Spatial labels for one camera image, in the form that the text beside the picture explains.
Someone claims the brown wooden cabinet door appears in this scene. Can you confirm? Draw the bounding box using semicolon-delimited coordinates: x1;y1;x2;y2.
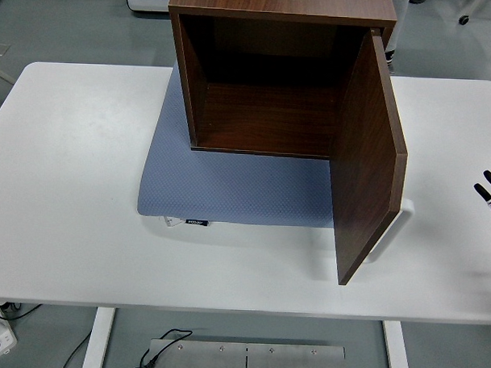
325;27;413;288

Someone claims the brown wooden cabinet body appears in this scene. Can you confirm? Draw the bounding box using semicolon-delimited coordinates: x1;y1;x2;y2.
163;0;398;161

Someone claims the white table leg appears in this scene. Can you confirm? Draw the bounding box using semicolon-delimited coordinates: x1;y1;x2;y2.
80;306;116;368
381;320;414;368

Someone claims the person's leg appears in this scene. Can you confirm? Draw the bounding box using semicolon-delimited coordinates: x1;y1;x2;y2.
382;0;410;76

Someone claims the blue grey textured mat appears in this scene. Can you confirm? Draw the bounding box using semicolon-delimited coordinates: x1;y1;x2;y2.
136;66;341;229

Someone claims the grey metal plate with screws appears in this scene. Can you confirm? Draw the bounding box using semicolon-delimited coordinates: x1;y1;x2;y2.
147;339;347;368

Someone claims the white door handle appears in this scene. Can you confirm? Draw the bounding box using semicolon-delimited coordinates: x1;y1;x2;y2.
363;197;416;266

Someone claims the black cable with plug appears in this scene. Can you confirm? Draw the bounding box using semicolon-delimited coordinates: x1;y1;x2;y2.
125;328;193;368

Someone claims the thin black cable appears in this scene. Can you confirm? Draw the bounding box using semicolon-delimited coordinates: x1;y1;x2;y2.
0;301;43;322

